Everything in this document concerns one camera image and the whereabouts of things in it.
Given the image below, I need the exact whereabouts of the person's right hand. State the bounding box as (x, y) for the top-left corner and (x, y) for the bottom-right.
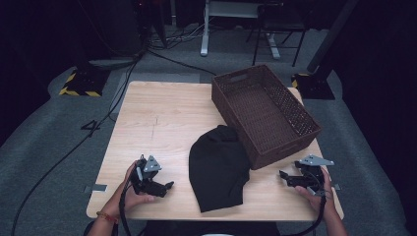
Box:
(294, 166), (336, 216)

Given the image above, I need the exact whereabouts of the right hand-held gripper cable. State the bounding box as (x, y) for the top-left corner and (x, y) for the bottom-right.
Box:
(284, 195), (328, 236)

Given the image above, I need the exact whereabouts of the black chair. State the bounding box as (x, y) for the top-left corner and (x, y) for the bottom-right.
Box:
(245, 2), (310, 68)

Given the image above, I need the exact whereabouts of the hand-held gripper cable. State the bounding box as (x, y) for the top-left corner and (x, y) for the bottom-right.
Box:
(117, 184), (134, 236)
(284, 195), (328, 236)

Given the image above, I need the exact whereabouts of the brown wicker basket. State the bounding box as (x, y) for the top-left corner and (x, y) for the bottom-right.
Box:
(210, 64), (323, 171)

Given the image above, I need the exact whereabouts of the black cloth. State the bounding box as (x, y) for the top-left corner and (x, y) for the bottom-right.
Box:
(188, 124), (253, 213)

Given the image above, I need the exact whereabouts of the long black floor cable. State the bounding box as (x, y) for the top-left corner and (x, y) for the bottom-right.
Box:
(10, 53), (144, 236)

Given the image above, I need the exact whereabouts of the grey stand pole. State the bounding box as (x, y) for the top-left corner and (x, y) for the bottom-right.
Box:
(306, 0), (361, 75)

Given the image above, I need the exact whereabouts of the bundle of floor cables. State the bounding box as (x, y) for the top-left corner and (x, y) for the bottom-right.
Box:
(147, 22), (211, 51)

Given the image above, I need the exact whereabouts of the white desk frame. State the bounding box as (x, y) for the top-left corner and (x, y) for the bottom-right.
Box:
(199, 0), (282, 60)

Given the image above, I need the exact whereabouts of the striped black stand base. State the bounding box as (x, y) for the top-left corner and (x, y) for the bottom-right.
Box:
(58, 66), (112, 98)
(290, 72), (336, 100)

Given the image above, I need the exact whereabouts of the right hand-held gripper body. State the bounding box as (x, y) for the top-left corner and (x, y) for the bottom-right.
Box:
(287, 153), (335, 197)

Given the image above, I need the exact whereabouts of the person's left hand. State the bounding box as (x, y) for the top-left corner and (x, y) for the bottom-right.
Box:
(103, 159), (157, 219)

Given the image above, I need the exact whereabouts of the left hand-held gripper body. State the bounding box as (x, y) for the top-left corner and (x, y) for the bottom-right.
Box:
(130, 154), (168, 199)

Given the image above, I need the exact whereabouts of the left hand-held gripper cable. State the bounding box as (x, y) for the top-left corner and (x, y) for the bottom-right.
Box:
(117, 184), (134, 236)

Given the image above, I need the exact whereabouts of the orange bead bracelet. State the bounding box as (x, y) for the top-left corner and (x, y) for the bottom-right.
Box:
(95, 210), (119, 224)

